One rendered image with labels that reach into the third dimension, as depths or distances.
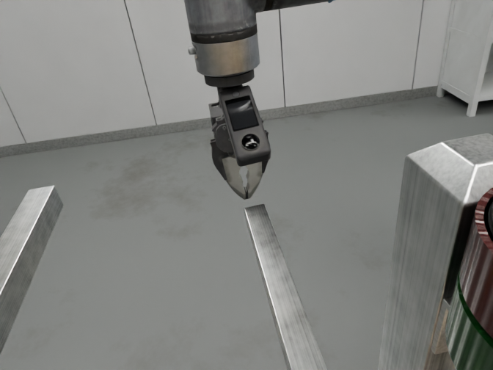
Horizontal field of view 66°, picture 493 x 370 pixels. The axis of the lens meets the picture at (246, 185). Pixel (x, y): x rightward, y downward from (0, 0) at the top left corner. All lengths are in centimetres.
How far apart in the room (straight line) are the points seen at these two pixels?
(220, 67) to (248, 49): 4
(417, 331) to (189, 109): 282
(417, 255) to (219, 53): 40
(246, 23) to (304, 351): 38
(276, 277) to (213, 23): 31
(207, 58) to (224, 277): 124
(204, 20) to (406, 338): 42
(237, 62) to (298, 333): 33
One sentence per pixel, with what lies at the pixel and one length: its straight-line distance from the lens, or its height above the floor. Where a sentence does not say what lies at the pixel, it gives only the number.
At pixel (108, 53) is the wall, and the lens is 292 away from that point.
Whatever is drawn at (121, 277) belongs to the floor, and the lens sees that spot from 181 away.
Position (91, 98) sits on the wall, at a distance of 304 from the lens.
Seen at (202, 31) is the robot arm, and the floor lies 109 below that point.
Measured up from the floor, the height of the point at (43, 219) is 95.
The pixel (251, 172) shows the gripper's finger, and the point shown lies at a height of 87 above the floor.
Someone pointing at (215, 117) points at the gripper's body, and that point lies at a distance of 57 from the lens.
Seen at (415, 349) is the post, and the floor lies 102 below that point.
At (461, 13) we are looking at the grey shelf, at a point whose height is 62.
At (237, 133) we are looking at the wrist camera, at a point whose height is 97.
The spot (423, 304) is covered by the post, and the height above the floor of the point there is 104.
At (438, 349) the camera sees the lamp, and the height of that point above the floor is 103.
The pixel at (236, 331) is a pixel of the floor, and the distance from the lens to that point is 147.
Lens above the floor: 117
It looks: 32 degrees down
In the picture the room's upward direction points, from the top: 8 degrees counter-clockwise
